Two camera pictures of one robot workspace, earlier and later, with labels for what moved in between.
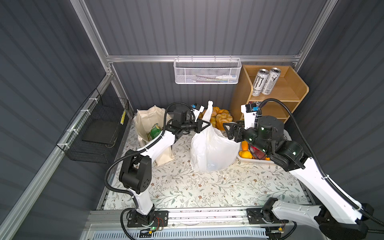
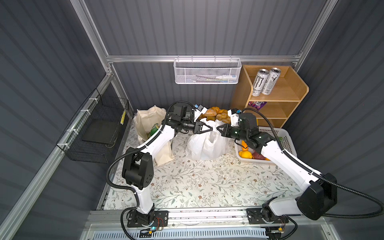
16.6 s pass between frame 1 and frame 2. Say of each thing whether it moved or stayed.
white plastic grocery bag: moved
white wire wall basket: stayed
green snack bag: stayed
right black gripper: moved
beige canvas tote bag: stayed
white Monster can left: stayed
